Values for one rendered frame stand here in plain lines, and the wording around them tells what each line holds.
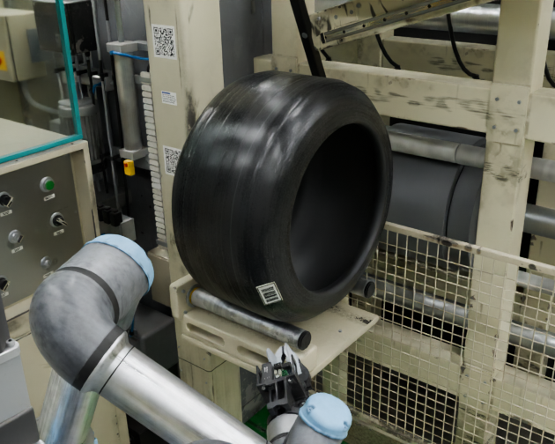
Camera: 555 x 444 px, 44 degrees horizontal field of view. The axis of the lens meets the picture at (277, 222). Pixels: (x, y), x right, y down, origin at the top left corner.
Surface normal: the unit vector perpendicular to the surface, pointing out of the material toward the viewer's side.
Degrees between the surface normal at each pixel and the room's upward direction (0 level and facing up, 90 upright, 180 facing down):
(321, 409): 23
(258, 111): 30
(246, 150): 49
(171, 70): 90
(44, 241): 90
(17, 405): 90
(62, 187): 90
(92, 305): 44
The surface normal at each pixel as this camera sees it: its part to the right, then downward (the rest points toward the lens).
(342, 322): -0.02, -0.91
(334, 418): 0.36, -0.80
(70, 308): 0.13, -0.52
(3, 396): 0.75, 0.25
